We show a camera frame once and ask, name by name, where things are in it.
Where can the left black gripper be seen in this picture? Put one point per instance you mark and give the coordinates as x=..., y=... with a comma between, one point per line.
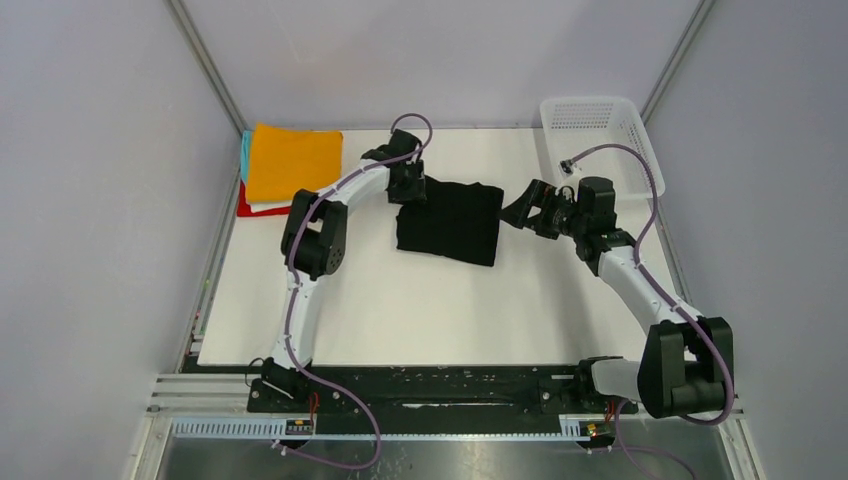
x=415, y=192

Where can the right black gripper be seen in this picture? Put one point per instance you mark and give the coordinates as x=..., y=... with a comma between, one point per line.
x=539, y=194

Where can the black t shirt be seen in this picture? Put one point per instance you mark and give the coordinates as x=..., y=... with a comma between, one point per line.
x=456, y=221

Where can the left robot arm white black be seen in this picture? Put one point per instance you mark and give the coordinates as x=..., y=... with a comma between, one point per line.
x=313, y=246

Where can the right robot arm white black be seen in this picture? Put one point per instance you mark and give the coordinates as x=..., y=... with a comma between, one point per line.
x=686, y=365

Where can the white plastic basket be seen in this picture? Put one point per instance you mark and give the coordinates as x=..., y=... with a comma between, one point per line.
x=600, y=136

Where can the folded orange t shirt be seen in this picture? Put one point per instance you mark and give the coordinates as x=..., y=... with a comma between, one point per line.
x=283, y=161

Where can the folded white t shirt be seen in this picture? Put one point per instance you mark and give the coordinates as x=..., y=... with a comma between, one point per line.
x=268, y=205

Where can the folded red t shirt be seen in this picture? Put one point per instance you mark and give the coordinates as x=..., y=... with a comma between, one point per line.
x=258, y=210

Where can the folded cyan t shirt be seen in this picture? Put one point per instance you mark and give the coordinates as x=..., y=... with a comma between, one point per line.
x=246, y=142

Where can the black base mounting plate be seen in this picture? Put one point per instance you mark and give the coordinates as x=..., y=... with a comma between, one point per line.
x=436, y=399

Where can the white slotted cable duct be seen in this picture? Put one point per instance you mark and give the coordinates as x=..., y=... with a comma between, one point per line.
x=270, y=429

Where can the aluminium frame rail right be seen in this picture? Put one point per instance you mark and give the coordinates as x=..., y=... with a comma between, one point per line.
x=678, y=55

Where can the aluminium frame rail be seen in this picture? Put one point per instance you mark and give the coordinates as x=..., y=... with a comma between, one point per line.
x=196, y=44
x=678, y=55

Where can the aluminium frame rail left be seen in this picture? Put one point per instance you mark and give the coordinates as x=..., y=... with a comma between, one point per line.
x=196, y=44

